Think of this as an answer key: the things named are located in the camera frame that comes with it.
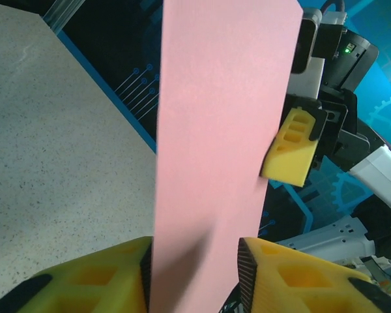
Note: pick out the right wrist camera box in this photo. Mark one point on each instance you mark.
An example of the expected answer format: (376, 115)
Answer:
(309, 78)

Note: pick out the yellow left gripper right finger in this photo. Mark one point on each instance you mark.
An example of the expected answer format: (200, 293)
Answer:
(296, 287)

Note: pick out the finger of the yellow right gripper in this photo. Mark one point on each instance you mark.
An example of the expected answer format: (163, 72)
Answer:
(290, 159)

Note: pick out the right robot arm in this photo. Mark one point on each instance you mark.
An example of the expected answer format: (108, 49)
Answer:
(378, 169)

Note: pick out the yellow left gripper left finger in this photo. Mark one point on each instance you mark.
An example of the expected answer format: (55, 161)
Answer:
(84, 287)

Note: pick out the pink paper sheet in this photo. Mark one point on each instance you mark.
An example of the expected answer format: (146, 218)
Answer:
(215, 130)

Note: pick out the aluminium frame post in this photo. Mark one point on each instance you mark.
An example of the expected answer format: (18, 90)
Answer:
(60, 16)

